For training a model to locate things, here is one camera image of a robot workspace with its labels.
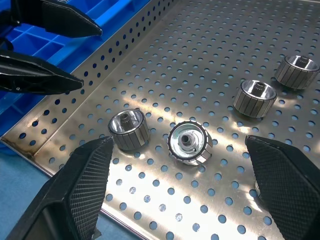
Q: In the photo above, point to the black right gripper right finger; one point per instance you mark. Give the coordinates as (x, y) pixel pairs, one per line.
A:
(287, 180)

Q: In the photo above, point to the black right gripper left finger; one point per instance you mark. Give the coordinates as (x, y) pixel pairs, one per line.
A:
(82, 180)

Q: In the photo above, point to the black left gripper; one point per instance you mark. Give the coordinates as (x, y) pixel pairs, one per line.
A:
(7, 20)

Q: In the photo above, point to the blue compartment tray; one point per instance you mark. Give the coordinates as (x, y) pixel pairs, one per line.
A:
(50, 47)

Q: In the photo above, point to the ribbed metal roller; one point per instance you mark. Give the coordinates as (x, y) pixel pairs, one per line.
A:
(190, 145)
(130, 135)
(252, 102)

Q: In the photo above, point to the metal nut on metal tray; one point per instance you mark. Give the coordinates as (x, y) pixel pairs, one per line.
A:
(295, 75)

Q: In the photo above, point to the perforated stainless steel tray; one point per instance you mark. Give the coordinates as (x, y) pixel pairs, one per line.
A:
(175, 62)

